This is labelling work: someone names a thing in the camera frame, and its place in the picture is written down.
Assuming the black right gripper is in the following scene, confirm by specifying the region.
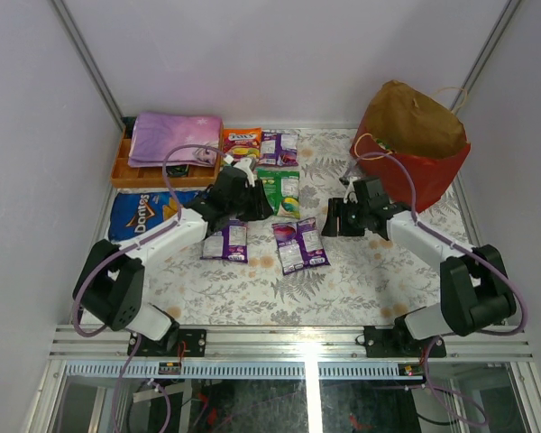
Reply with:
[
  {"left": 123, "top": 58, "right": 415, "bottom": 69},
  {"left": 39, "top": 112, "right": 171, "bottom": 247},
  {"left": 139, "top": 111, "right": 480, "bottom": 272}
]
[{"left": 320, "top": 198, "right": 369, "bottom": 237}]

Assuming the purple candy bag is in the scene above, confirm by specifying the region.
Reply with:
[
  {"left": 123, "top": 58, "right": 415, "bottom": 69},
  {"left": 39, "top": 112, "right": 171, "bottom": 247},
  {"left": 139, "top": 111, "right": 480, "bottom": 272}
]
[
  {"left": 272, "top": 217, "right": 330, "bottom": 275},
  {"left": 201, "top": 219, "right": 248, "bottom": 263},
  {"left": 259, "top": 131, "right": 298, "bottom": 167}
]

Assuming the orange lemon candy bag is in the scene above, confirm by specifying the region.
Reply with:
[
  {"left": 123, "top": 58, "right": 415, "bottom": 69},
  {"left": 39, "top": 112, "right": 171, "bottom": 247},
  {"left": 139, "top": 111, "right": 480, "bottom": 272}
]
[{"left": 223, "top": 128, "right": 262, "bottom": 161}]

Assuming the blue chips snack bag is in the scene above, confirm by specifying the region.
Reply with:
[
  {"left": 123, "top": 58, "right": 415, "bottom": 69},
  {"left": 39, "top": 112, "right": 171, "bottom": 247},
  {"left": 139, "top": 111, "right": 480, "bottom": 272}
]
[{"left": 106, "top": 191, "right": 178, "bottom": 243}]

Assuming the red paper bag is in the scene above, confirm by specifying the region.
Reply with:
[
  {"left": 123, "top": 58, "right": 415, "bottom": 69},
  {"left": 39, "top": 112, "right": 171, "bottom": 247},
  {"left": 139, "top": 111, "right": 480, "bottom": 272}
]
[{"left": 350, "top": 80, "right": 471, "bottom": 213}]

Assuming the yellow green candy bag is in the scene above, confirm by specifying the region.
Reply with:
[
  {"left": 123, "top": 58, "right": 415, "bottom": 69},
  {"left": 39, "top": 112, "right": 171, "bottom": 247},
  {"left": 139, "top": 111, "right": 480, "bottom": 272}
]
[{"left": 375, "top": 139, "right": 394, "bottom": 153}]

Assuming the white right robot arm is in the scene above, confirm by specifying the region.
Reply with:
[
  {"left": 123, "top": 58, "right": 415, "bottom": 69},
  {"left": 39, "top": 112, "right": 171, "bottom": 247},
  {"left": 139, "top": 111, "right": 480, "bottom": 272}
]
[{"left": 322, "top": 176, "right": 518, "bottom": 356}]

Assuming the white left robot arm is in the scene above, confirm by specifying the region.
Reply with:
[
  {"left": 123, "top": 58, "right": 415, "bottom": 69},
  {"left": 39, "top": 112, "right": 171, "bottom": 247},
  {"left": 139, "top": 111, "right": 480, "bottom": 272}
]
[{"left": 72, "top": 166, "right": 273, "bottom": 356}]

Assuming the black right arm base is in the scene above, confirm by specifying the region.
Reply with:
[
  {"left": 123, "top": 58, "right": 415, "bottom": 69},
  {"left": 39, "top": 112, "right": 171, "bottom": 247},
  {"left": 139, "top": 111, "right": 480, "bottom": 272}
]
[{"left": 363, "top": 317, "right": 446, "bottom": 359}]

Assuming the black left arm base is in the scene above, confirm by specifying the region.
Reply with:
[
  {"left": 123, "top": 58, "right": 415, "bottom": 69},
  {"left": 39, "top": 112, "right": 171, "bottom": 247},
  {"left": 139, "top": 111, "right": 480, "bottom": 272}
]
[{"left": 134, "top": 328, "right": 207, "bottom": 358}]

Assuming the floral table mat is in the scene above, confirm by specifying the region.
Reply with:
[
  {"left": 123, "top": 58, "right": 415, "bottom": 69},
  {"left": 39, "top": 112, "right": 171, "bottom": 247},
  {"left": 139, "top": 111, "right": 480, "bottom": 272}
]
[{"left": 79, "top": 128, "right": 497, "bottom": 327}]

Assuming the purple princess cloth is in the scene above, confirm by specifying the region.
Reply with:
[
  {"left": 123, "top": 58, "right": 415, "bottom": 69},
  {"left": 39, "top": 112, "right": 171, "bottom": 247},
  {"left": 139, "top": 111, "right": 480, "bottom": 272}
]
[{"left": 128, "top": 112, "right": 223, "bottom": 168}]

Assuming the orange wooden tray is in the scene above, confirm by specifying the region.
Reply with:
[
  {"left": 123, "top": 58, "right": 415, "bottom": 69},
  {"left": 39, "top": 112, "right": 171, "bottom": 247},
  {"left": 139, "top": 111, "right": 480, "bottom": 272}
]
[{"left": 110, "top": 127, "right": 222, "bottom": 189}]

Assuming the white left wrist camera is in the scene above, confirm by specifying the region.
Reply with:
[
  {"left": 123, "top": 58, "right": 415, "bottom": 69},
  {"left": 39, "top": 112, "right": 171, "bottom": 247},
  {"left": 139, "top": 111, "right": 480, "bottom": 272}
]
[{"left": 223, "top": 154, "right": 258, "bottom": 187}]

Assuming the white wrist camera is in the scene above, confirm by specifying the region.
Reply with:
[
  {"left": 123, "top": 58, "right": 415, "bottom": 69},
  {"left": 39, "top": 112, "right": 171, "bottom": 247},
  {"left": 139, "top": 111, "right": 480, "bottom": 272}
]
[
  {"left": 339, "top": 176, "right": 360, "bottom": 203},
  {"left": 223, "top": 154, "right": 258, "bottom": 187}
]

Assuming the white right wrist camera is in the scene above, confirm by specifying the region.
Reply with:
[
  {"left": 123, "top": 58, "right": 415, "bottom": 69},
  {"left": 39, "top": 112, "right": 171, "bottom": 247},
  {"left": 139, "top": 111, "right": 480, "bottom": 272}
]
[{"left": 339, "top": 176, "right": 360, "bottom": 203}]

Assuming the aluminium front rail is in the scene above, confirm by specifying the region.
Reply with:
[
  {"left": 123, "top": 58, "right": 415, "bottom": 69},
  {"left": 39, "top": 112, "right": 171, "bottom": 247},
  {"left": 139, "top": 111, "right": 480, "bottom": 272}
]
[{"left": 48, "top": 325, "right": 534, "bottom": 363}]

